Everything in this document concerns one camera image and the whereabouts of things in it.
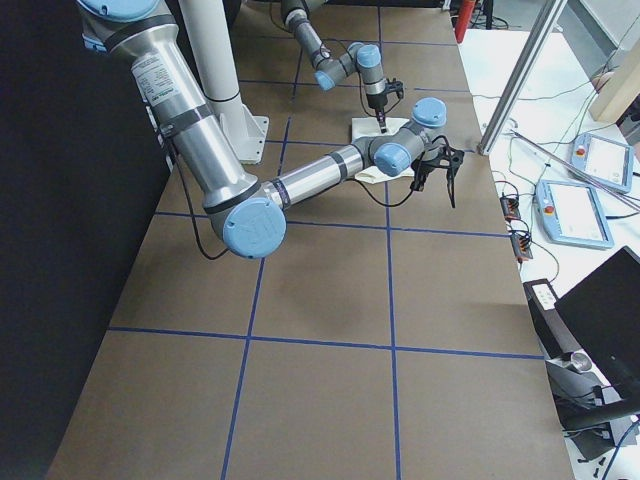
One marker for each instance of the orange connector block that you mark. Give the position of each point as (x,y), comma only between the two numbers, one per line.
(510,207)
(521,245)

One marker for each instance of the grey teach pendant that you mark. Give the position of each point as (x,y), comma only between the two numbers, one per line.
(572,215)
(611,162)

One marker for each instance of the far orange connector block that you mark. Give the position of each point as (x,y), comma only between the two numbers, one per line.
(510,207)

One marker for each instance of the cream long-sleeve printed shirt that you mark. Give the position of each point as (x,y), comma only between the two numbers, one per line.
(368,127)

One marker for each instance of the far grey teach pendant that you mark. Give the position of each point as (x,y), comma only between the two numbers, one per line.
(611,162)

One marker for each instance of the black box white label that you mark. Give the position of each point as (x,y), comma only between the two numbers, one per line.
(541,292)

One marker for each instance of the grey aluminium frame post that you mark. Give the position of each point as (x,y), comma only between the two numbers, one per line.
(537,38)

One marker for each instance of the near orange connector block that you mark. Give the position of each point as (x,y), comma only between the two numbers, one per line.
(521,245)

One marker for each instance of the near grey teach pendant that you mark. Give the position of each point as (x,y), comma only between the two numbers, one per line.
(572,215)

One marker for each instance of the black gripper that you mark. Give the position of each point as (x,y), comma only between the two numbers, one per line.
(419,172)
(374,103)

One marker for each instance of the red fire extinguisher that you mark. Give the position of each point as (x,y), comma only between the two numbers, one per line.
(465,13)

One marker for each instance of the black monitor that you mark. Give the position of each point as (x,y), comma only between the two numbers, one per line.
(602,313)

